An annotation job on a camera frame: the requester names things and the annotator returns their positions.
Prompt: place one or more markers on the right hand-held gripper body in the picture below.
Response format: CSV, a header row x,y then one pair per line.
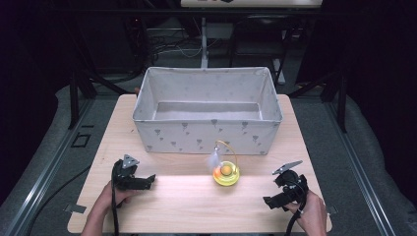
x,y
291,183

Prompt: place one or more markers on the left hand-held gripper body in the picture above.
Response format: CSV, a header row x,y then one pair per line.
x,y
126,175

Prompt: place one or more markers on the person's left hand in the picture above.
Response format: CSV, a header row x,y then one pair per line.
x,y
113,196

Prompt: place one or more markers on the person's right hand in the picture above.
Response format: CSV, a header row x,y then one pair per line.
x,y
311,213

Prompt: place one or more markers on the yellow tumbler toy with feather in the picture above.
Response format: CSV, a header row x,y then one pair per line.
x,y
226,172

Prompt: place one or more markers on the grey tape strip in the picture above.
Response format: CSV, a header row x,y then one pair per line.
x,y
74,208

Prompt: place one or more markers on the grey patterned fabric storage box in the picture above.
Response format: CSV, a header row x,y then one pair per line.
x,y
209,131

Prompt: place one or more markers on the black metal stand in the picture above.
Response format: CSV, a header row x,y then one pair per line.
x,y
341,98
74,98

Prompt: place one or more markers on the metal floor rail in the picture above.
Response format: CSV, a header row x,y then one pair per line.
x,y
42,177
360,167

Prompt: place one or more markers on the white metal post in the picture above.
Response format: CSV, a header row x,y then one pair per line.
x,y
204,42

